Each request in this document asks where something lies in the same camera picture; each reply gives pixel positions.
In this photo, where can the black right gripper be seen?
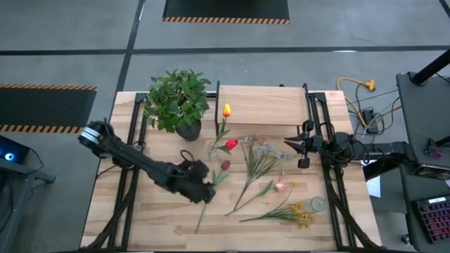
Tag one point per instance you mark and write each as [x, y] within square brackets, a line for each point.
[318, 145]

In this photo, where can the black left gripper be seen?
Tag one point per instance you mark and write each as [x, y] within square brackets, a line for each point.
[190, 179]

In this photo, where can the dark red artificial tulip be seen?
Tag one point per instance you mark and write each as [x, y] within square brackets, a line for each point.
[225, 165]

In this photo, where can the smooth clear glass vase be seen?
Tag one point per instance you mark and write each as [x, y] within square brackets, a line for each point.
[216, 154]

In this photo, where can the white artificial flower spray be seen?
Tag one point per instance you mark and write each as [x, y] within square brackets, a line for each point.
[256, 165]

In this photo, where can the pink artificial tulip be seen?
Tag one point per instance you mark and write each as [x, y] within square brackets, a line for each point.
[280, 187]

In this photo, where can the ribbed glass vase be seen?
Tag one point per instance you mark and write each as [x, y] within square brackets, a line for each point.
[318, 204]

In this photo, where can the yellow artificial tulip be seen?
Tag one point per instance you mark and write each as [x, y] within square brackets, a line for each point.
[227, 110]

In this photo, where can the yellow artificial flower spray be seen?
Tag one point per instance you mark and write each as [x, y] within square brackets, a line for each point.
[306, 220]

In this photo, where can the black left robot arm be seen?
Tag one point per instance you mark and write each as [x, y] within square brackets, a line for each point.
[133, 158]

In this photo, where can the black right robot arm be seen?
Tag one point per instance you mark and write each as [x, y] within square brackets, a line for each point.
[372, 151]

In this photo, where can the black power strip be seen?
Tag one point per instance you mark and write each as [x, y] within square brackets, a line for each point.
[370, 121]

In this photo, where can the white paper sheet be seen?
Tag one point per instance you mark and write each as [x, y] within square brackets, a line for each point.
[374, 186]

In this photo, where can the green plant in black pot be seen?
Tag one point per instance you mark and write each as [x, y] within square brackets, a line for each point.
[175, 102]

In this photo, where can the dark grey desk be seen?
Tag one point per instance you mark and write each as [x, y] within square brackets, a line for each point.
[415, 186]

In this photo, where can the grey desk top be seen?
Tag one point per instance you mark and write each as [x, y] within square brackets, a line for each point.
[425, 116]

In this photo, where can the small purple object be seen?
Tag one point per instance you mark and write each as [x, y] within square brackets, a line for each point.
[437, 154]

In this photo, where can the black hazard-striped floor mat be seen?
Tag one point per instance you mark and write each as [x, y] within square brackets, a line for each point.
[42, 105]
[225, 8]

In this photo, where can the black pole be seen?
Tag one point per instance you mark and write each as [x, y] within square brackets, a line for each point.
[432, 68]

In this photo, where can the backlit black keyboard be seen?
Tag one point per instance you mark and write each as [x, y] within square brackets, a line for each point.
[436, 219]

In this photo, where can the grey metal stand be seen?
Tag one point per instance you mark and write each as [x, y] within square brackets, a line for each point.
[21, 172]

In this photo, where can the black computer with blue light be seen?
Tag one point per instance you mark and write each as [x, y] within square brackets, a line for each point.
[12, 149]

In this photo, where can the wooden shelf with black frame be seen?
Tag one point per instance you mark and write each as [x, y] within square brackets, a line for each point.
[262, 105]

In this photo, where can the black aluminium table frame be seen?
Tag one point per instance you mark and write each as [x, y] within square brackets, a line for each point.
[136, 105]

